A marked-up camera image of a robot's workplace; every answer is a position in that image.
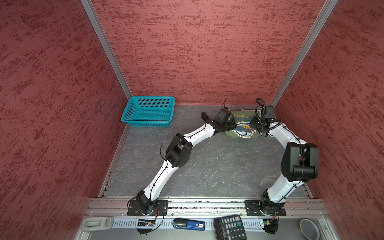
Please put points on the small black stapler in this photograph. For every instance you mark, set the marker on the small black stapler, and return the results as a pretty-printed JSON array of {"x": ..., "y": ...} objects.
[{"x": 205, "y": 117}]

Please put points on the grey metal corner post right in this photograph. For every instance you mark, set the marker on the grey metal corner post right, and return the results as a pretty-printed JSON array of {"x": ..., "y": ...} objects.
[{"x": 317, "y": 26}]

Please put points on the grey plastic handle block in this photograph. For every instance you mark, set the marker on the grey plastic handle block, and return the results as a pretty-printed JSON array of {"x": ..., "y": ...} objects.
[{"x": 97, "y": 224}]

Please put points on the black calculator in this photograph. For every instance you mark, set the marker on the black calculator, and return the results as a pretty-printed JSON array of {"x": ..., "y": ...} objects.
[{"x": 230, "y": 228}]

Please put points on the grey tape roll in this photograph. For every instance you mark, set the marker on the grey tape roll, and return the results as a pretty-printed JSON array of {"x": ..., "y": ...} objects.
[{"x": 309, "y": 230}]

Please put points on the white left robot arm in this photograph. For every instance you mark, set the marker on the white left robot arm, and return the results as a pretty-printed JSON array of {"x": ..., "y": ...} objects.
[{"x": 178, "y": 153}]

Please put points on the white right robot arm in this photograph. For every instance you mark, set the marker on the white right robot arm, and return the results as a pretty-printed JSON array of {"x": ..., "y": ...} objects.
[{"x": 299, "y": 164}]

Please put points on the blue black handheld device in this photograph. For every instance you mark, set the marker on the blue black handheld device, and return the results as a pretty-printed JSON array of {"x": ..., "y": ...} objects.
[{"x": 186, "y": 224}]

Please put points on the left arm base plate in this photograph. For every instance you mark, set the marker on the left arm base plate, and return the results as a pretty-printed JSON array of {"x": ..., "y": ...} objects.
[{"x": 156, "y": 208}]

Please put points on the green tank top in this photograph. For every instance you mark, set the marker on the green tank top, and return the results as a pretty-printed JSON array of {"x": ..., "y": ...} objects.
[{"x": 243, "y": 129}]

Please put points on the grey metal corner post left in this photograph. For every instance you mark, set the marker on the grey metal corner post left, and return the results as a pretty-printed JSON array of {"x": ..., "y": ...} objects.
[{"x": 97, "y": 26}]

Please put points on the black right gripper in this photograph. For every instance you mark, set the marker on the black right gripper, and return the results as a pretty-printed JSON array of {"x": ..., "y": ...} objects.
[{"x": 253, "y": 124}]

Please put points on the aluminium rail frame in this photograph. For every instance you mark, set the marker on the aluminium rail frame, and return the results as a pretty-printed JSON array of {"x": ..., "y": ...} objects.
[{"x": 204, "y": 208}]

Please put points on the teal plastic laundry basket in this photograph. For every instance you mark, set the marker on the teal plastic laundry basket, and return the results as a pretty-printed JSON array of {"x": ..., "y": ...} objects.
[{"x": 149, "y": 112}]

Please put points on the left small circuit board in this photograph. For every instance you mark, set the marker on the left small circuit board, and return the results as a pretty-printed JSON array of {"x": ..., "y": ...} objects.
[{"x": 146, "y": 223}]

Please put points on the grey metal corner post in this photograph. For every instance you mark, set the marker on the grey metal corner post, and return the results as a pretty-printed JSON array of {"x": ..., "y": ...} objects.
[
  {"x": 97, "y": 26},
  {"x": 317, "y": 26}
]

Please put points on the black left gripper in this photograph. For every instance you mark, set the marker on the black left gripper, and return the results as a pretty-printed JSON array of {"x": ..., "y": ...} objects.
[{"x": 232, "y": 125}]

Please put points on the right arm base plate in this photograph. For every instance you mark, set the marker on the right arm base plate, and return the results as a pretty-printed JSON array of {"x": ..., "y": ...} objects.
[{"x": 264, "y": 209}]

